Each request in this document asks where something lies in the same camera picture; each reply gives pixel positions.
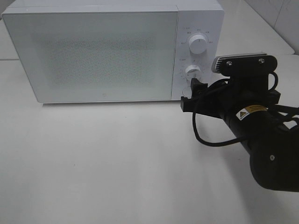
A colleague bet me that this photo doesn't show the white round door button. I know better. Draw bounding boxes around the white round door button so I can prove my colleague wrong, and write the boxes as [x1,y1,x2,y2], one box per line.
[182,86,192,98]

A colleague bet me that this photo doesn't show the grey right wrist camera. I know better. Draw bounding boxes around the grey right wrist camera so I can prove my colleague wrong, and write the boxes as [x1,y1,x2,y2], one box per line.
[211,53,278,94]

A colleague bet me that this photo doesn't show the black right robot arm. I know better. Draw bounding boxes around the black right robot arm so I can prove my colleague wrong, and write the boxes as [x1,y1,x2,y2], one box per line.
[181,78,299,192]

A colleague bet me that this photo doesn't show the white upper power knob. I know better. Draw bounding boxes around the white upper power knob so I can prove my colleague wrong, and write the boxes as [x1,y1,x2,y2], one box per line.
[189,34,207,55]

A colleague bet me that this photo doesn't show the white microwave oven body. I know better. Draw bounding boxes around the white microwave oven body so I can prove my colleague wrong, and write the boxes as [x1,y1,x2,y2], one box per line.
[1,0,224,103]

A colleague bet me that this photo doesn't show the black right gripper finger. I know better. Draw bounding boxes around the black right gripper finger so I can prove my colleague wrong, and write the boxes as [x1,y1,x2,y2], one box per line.
[191,78,208,96]
[180,96,201,114]

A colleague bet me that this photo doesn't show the white timer knob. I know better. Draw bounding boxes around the white timer knob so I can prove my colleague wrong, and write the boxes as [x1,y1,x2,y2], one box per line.
[184,64,202,79]

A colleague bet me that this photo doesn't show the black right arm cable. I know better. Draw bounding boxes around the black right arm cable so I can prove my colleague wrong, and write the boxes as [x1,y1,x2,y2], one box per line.
[191,71,299,148]

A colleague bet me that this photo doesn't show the white microwave door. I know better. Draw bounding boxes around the white microwave door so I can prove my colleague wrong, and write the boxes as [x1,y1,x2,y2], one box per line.
[3,12,177,103]

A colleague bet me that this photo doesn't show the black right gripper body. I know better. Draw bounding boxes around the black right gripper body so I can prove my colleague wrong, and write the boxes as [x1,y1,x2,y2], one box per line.
[198,79,280,121]

